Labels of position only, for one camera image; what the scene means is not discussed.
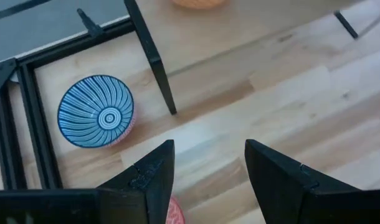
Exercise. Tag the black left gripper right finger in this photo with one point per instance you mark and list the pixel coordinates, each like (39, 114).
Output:
(289, 196)

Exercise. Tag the orange textured bowl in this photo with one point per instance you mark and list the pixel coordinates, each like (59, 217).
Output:
(199, 3)

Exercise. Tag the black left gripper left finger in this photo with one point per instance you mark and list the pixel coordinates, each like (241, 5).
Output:
(121, 205)

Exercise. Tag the blue white striped bowl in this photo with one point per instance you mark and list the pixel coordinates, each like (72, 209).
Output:
(93, 112)

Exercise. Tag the black table frame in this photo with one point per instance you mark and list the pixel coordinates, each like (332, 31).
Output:
(37, 124)

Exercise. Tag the red patterned bowl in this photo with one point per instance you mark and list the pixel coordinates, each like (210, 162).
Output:
(176, 213)

